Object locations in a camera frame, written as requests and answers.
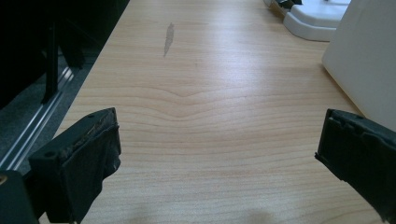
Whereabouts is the black stand leg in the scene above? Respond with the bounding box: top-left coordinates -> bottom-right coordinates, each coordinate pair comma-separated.
41,21 -> 60,105

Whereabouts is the white box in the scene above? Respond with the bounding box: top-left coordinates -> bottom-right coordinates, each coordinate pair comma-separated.
321,0 -> 396,133

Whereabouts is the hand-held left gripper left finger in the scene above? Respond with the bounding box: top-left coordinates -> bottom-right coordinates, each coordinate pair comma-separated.
28,107 -> 122,224

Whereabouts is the metal floor rail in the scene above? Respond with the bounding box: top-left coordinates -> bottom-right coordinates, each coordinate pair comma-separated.
0,65 -> 75,172

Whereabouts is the white plastic base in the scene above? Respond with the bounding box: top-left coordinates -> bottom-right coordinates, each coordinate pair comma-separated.
263,0 -> 352,42

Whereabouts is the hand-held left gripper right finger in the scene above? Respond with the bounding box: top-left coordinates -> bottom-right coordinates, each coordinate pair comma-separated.
314,108 -> 396,224

